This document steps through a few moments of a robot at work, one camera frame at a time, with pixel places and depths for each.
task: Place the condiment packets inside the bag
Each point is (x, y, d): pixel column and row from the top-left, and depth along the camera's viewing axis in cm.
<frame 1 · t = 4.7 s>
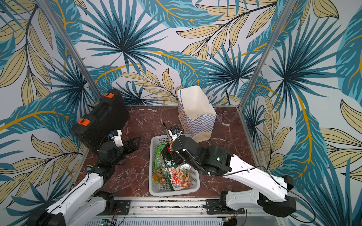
left hand: (136, 140, 82), fingers open
right hand: (173, 145, 62), fingers closed
black plastic tool case: (111, 114, 89), point 21 cm above the table
blue checkered paper bag: (197, 116, 80), point 28 cm above the table
white plastic perforated basket: (158, 190, 80), point 2 cm above the table
large dark green condiment packet: (179, 175, 76), point 10 cm above the table
orange brown condiment packet: (159, 176, 81), point 5 cm above the table

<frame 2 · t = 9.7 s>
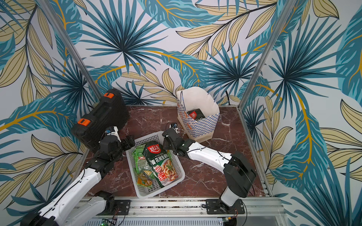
left hand: (128, 138, 81), fingers open
right hand: (166, 140, 84), fingers closed
large dark green condiment packet: (161, 162, 80), point 11 cm above the table
orange brown condiment packet: (143, 179, 80), point 5 cm above the table
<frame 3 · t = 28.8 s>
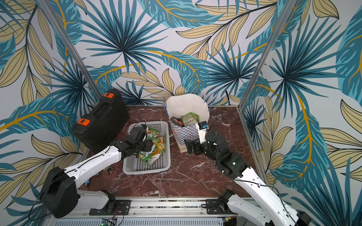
left hand: (148, 145, 85), fingers open
right hand: (193, 137, 69), fingers open
blue checkered paper bag: (185, 110, 102), point 13 cm above the table
white plastic perforated basket: (134, 165, 88), point 2 cm above the table
large dark green condiment packet: (177, 121, 106), point 5 cm above the table
orange brown condiment packet: (161, 144, 97), point 3 cm above the table
the other named things where they were.

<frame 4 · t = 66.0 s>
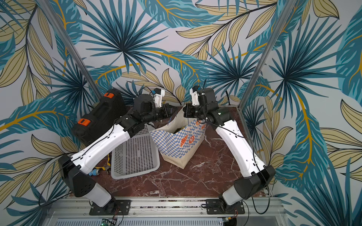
left hand: (178, 110, 69), fingers closed
right hand: (183, 107, 71), fingers closed
blue checkered paper bag: (178, 141, 72), point 26 cm above the table
white plastic perforated basket: (138, 155, 94), on the table
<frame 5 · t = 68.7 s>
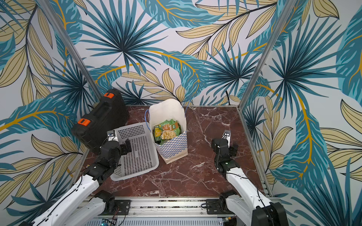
left hand: (120, 142, 80), fingers open
right hand: (226, 140, 83), fingers open
blue checkered paper bag: (162, 110, 92), point 21 cm above the table
green packet yellow soup picture: (167, 134, 93), point 10 cm above the table
